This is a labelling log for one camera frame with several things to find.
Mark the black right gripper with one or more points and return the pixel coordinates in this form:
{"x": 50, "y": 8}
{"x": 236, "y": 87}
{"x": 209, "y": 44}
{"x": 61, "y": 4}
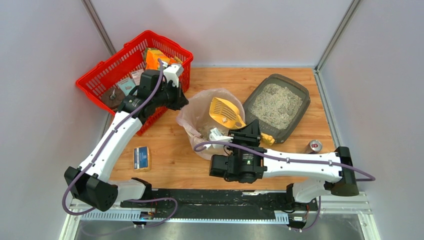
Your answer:
{"x": 245, "y": 135}

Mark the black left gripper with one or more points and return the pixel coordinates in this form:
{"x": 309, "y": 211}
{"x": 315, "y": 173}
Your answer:
{"x": 178, "y": 99}

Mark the white bin with bag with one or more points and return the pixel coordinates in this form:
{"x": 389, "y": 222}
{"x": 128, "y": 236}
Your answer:
{"x": 195, "y": 118}

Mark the yellow litter scoop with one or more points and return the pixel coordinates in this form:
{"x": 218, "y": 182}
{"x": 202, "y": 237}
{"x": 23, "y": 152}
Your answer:
{"x": 222, "y": 108}

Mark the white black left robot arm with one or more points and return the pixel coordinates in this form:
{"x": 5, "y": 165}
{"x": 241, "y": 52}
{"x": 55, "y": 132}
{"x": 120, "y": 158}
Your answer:
{"x": 90, "y": 181}

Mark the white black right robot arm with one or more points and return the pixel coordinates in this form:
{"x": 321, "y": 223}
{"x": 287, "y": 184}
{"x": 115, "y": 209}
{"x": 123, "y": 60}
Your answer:
{"x": 326, "y": 173}

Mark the grey litter box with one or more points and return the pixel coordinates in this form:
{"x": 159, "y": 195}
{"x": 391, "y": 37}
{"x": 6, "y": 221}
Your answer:
{"x": 278, "y": 103}

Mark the teal small box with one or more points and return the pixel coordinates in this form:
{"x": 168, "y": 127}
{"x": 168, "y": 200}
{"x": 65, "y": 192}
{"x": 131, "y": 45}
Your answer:
{"x": 126, "y": 85}

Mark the orange sponge stack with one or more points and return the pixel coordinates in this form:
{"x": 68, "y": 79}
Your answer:
{"x": 155, "y": 58}

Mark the brown round disc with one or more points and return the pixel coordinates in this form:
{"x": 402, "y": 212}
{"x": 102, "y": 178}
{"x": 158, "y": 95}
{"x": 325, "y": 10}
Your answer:
{"x": 113, "y": 97}

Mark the red shopping basket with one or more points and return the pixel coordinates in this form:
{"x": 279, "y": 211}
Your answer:
{"x": 106, "y": 75}

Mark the drink can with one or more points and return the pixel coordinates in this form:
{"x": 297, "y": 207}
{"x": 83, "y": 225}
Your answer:
{"x": 313, "y": 147}

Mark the blue yellow sponge pack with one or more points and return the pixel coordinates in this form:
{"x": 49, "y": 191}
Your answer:
{"x": 141, "y": 159}

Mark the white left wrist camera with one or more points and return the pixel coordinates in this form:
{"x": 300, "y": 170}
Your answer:
{"x": 172, "y": 74}

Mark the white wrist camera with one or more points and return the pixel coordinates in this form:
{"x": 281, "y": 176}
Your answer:
{"x": 216, "y": 136}
{"x": 172, "y": 74}

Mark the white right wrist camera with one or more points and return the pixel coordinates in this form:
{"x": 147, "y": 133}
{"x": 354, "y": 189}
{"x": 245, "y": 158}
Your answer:
{"x": 216, "y": 136}

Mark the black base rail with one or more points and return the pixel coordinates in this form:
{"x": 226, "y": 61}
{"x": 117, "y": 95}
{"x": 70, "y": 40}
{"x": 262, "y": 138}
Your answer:
{"x": 219, "y": 204}

